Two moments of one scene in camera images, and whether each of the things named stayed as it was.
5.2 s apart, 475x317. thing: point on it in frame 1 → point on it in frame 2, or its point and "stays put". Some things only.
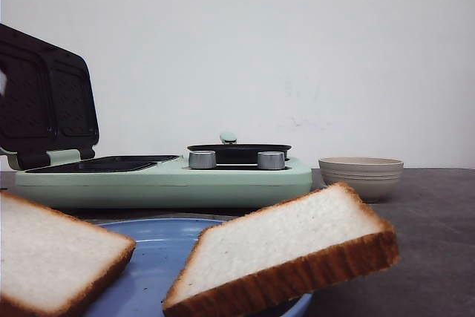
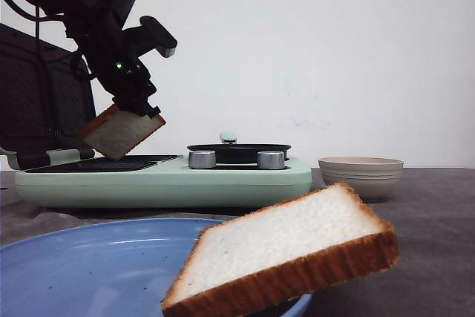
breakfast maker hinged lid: x=49 y=103 stays put
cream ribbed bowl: x=373 y=179 stays put
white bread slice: x=53 y=265 → x=116 y=133
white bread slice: x=316 y=237 stays put
